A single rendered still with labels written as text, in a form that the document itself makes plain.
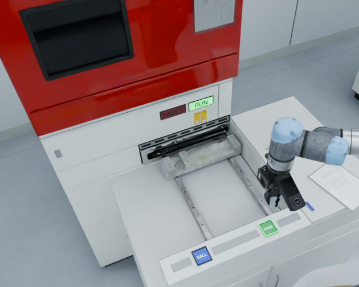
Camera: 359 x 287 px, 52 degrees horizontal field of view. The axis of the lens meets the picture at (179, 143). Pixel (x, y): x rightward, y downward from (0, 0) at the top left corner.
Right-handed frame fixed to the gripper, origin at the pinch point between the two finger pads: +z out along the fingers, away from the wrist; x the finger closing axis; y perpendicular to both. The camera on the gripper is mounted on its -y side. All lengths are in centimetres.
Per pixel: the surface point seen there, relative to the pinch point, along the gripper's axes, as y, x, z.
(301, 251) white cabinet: -3.9, -14.9, 35.3
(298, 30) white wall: 207, -172, 86
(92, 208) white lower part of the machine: 59, 58, 45
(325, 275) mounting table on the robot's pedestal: -17.5, -14.3, 28.7
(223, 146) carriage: 50, -8, 23
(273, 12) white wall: 207, -139, 59
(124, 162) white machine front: 59, 37, 21
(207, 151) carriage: 50, 0, 23
